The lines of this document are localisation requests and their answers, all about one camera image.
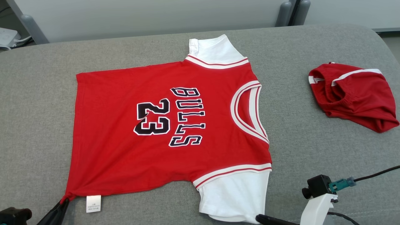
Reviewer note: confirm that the grey partition post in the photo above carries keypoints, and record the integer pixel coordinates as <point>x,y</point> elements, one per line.
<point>283,14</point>
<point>32,28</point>
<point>301,12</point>

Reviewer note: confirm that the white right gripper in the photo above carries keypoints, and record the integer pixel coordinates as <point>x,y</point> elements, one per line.
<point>318,212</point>

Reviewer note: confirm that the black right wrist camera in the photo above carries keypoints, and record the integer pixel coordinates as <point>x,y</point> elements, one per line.
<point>318,186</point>

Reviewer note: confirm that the red Bulls 23 jersey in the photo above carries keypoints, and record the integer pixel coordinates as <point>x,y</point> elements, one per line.
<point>125,87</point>

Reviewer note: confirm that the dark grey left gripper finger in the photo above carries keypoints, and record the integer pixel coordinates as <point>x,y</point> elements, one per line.
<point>61,215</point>
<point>50,215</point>

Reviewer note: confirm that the teal right camera connector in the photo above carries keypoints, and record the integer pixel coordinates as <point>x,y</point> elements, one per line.
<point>339,185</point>

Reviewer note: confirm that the white partition panel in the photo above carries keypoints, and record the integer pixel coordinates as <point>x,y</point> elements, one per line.
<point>156,15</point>
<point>353,12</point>

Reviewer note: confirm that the white power strip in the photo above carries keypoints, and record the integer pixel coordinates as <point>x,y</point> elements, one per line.
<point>7,37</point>

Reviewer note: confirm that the red shorts with white stripe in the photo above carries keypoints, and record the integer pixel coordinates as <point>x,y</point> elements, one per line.
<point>359,100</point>

